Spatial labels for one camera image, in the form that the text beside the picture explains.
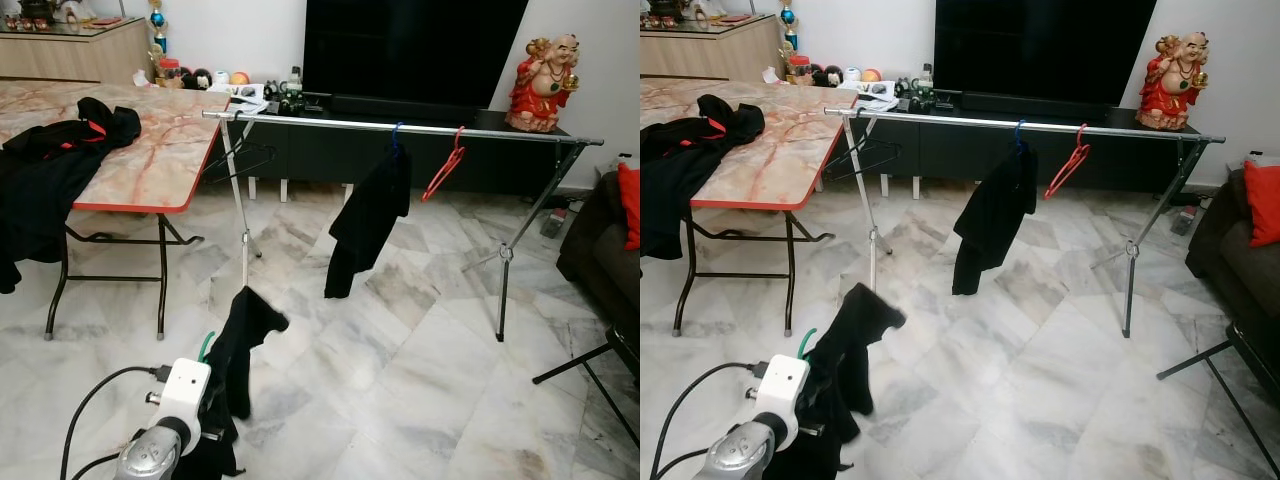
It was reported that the black garment white logo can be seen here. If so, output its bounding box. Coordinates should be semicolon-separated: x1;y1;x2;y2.
195;285;292;480
790;283;908;480

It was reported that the red cushion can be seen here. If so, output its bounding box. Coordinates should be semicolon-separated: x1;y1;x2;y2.
617;162;641;252
1245;160;1280;249

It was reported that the brown fabric sofa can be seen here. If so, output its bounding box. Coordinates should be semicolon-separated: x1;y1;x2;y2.
556;165;641;342
1185;155;1280;342

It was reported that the black folding chair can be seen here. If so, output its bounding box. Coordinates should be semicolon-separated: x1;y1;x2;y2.
532;320;641;447
1158;320;1280;477

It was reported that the marble top folding table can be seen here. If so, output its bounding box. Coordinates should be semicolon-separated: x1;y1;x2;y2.
0;80;232;342
640;78;852;337

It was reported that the red laughing buddha statue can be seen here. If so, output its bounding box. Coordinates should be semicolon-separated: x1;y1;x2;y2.
505;33;584;135
1135;31;1210;132

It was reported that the wooden drawer cabinet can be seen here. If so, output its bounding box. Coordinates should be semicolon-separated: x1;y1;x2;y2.
0;17;154;87
640;15;785;82

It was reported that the dark decorative statuette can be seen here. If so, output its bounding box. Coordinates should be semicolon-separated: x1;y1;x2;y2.
18;0;97;26
648;0;727;23

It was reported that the white paper box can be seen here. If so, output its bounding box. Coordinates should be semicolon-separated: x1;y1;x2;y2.
208;83;267;107
838;80;899;105

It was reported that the black printed t-shirt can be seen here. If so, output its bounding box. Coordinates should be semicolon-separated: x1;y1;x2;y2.
952;143;1040;298
324;145;414;300

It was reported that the black television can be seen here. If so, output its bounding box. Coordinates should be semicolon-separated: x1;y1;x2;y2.
302;0;530;112
932;0;1160;110

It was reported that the black TV console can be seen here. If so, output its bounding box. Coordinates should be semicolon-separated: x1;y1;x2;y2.
840;92;1217;192
215;95;592;197

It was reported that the silver clothes rack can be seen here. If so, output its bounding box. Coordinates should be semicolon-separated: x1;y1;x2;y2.
822;105;1227;340
200;108;607;344

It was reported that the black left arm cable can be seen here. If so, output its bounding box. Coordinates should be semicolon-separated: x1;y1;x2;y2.
650;361;771;480
60;365;174;480

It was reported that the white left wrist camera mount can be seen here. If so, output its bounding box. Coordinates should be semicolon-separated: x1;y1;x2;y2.
752;353;812;452
150;357;214;457

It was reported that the dark wire hanger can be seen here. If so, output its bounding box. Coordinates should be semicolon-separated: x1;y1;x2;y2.
825;115;902;185
203;118;279;187

